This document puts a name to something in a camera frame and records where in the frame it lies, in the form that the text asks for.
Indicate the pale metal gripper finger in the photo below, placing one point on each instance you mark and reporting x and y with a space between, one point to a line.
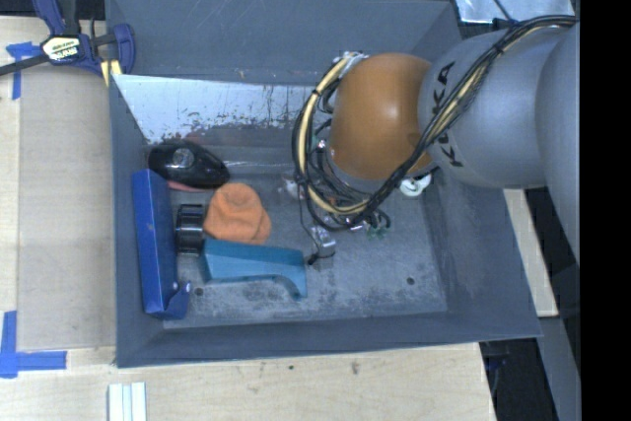
327 247
319 232

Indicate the teal angled block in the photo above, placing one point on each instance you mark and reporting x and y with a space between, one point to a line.
251 263

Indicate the orange cloth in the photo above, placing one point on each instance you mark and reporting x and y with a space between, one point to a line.
235 212

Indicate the black ribbed cylinder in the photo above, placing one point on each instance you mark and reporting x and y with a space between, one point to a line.
189 229

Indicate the black oval object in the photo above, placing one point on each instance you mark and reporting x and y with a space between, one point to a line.
189 165

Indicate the long blue box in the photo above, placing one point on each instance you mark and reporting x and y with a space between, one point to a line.
155 241

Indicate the grey metal bin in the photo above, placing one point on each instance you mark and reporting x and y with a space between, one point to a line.
276 34

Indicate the pale wood board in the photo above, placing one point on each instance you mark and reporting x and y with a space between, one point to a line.
64 212

